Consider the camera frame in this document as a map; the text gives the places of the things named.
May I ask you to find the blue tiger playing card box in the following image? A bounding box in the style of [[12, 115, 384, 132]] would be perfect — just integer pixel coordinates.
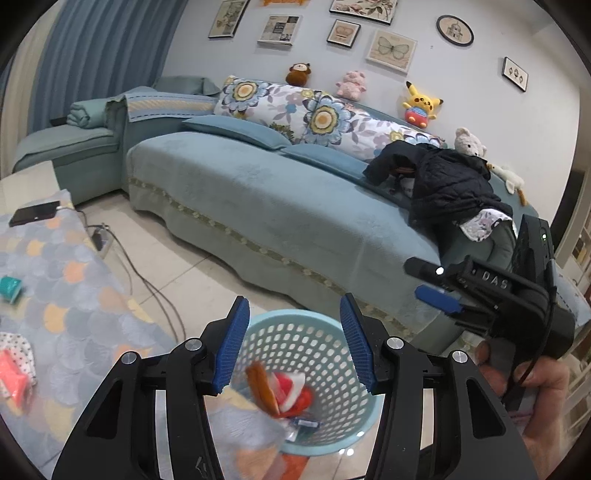
[[291, 416, 321, 431]]

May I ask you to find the red white paper cup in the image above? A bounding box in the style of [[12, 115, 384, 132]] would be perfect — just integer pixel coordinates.
[[269, 372, 314, 418]]

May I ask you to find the person's right hand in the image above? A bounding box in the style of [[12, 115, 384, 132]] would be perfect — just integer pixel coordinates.
[[474, 341, 572, 478]]

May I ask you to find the white goose plush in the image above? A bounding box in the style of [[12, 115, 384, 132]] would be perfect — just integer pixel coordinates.
[[487, 162, 528, 206]]

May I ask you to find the black jacket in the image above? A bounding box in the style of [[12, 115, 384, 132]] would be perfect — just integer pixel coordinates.
[[363, 140, 516, 267]]

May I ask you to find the scale pattern tablecloth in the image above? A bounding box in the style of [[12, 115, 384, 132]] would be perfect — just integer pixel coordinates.
[[1, 193, 286, 478]]

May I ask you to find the light blue plastic basket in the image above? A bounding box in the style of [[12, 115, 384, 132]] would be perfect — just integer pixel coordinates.
[[230, 309, 384, 457]]

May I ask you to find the white teddy bear plush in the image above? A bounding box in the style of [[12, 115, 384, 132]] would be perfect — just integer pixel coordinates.
[[454, 127, 489, 173]]

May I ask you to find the teal small cup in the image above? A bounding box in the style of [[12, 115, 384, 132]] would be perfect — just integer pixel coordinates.
[[0, 276, 22, 304]]

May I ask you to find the white power strip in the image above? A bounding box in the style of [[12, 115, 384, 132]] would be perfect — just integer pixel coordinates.
[[90, 224, 114, 259]]

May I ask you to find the yellow pikachu plush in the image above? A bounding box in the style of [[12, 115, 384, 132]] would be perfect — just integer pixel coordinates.
[[403, 81, 444, 129]]

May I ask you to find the teal sofa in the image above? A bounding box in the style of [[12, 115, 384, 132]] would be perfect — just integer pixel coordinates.
[[11, 86, 527, 351]]

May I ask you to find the black smartphone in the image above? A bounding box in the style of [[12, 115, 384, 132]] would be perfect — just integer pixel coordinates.
[[9, 201, 61, 227]]

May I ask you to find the teal flat cushion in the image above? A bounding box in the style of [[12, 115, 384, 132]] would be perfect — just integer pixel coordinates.
[[182, 115, 291, 151], [280, 144, 368, 185]]

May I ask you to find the floral long pillow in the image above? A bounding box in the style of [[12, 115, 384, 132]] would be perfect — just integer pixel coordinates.
[[214, 76, 447, 161]]

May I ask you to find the pink pig plush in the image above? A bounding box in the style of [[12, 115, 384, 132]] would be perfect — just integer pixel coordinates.
[[335, 70, 367, 102]]

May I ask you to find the folded teal blanket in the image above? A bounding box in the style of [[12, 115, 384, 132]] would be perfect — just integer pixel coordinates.
[[66, 98, 107, 129]]

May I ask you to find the brown monkey plush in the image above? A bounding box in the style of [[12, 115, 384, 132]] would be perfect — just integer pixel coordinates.
[[286, 63, 311, 87]]

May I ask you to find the cream sheer curtain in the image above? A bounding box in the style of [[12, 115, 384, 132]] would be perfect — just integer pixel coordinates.
[[1, 1, 64, 177]]

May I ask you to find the blue curtain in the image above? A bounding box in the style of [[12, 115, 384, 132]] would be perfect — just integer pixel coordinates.
[[28, 0, 187, 133]]

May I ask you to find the black power cable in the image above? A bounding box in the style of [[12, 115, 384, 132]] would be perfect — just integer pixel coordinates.
[[59, 204, 187, 345]]

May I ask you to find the small dark picture frame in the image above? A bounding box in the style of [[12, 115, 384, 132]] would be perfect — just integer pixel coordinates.
[[502, 57, 529, 92]]

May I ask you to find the round picture frame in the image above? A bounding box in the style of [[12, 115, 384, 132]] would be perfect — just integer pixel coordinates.
[[436, 15, 475, 47]]

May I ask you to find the butterfly picture frame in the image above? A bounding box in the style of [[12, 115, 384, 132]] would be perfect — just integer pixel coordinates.
[[366, 30, 418, 74]]

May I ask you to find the flower painting picture frame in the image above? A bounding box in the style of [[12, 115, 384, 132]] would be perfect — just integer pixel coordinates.
[[329, 0, 398, 25]]

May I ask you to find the crown picture frame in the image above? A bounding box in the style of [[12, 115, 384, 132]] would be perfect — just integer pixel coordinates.
[[327, 19, 361, 48]]

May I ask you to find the newspaper collage picture frame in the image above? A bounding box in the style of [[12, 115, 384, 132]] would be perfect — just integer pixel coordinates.
[[257, 15, 303, 47]]

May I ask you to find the plant sketch picture frame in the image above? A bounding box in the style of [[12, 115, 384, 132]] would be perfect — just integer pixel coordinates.
[[208, 0, 249, 39]]

